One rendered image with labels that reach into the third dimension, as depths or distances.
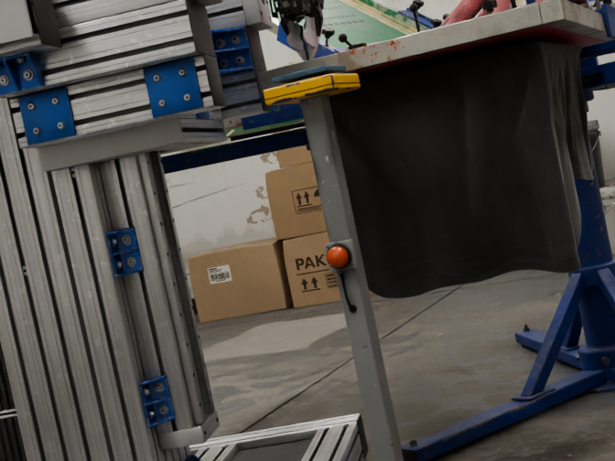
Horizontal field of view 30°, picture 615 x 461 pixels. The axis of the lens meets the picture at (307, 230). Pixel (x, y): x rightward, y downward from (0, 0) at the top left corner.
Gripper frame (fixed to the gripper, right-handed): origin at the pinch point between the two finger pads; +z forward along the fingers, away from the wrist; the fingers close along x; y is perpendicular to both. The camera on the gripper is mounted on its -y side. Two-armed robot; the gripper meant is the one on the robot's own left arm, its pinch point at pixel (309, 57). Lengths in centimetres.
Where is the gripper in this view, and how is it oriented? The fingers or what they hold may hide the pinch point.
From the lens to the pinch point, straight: 242.1
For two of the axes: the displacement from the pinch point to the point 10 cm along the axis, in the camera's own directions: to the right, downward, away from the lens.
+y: -3.9, 0.9, -9.2
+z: 1.9, 9.8, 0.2
